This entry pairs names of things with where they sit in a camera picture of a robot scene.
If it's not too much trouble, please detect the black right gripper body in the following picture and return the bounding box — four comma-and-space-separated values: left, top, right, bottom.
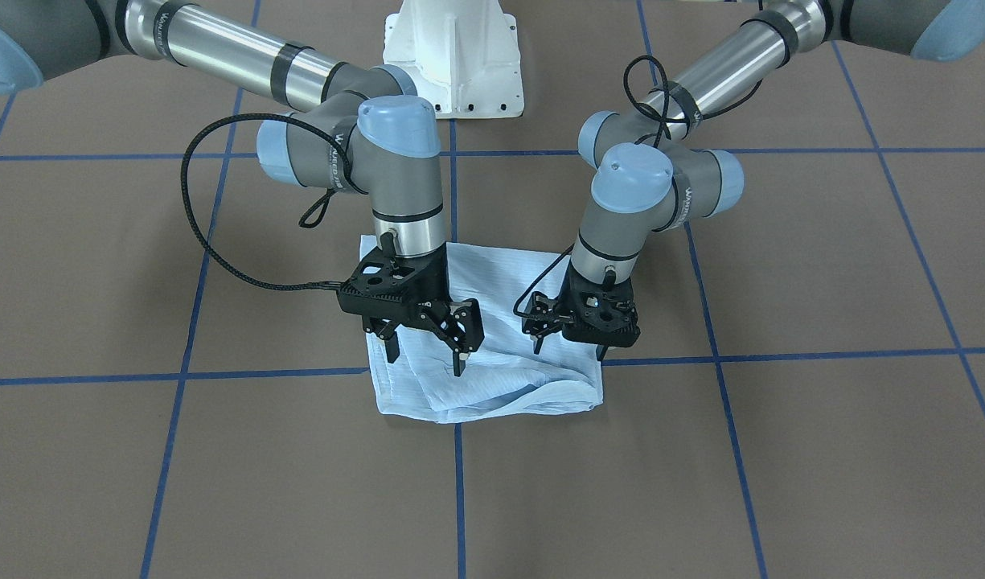
335, 241, 484, 355

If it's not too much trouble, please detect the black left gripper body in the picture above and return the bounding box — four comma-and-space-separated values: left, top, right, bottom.
522, 266, 642, 347

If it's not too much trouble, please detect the light blue button-up shirt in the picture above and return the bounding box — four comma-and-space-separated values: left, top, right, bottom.
367, 243, 605, 424

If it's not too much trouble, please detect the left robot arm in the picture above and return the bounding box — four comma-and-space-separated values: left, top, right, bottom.
514, 1, 985, 368

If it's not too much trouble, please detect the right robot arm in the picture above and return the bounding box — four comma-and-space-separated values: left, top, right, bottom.
0, 1, 484, 376

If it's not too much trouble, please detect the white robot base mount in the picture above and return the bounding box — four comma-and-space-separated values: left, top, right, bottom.
383, 1, 525, 120

